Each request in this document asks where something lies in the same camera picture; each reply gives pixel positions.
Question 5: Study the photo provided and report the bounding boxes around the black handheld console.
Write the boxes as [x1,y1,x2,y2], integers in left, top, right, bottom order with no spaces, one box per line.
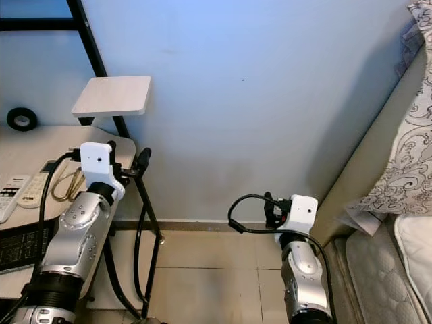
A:
[0,221,60,273]

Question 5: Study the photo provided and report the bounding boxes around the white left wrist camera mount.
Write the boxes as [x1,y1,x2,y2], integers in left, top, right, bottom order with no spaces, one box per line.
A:
[78,141,126,200]

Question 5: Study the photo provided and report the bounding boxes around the grey patterned cloth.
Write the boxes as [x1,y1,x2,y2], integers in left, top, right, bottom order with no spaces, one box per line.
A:
[343,0,432,237]

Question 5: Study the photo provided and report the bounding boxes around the beige bed headboard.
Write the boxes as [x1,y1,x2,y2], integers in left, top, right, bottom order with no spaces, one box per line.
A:
[309,46,430,248]

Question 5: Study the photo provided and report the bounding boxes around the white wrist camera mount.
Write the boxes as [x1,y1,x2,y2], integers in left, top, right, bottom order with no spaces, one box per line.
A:
[78,141,126,200]
[275,194,320,234]

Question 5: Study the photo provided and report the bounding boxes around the grey quilted mattress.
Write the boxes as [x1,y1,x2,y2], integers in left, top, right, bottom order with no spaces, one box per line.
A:
[329,219,426,324]

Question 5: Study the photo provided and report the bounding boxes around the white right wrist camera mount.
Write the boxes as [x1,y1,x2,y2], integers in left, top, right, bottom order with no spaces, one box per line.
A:
[275,194,320,234]

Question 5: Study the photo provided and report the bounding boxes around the gold scissors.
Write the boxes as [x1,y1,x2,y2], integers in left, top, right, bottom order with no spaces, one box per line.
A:
[50,166,86,203]

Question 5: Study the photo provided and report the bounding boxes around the black tape roll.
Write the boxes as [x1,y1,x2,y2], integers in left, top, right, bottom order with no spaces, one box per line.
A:
[6,107,39,132]

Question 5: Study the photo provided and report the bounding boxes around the white quilted mattress pad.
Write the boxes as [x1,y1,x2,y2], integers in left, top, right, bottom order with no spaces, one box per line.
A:
[394,213,432,301]

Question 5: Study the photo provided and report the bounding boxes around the black metal shelf frame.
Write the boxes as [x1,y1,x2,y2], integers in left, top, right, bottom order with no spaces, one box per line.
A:
[0,0,165,321]

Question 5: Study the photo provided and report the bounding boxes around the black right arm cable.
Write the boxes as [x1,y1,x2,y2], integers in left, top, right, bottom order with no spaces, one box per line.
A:
[227,193,338,324]

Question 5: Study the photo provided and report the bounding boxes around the white remote control with display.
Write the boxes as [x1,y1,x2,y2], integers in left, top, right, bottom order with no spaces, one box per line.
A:
[16,161,59,209]

